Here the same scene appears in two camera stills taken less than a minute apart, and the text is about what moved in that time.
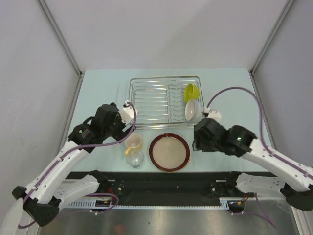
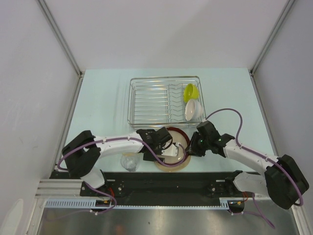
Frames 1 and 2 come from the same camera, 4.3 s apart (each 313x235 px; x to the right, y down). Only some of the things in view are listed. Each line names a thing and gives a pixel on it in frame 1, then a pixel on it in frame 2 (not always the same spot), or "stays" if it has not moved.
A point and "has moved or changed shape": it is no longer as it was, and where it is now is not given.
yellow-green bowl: [190, 92] stays
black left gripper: [121, 134] → [146, 156]
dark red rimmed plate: [169, 152] has moved or changed shape
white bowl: [193, 110] stays
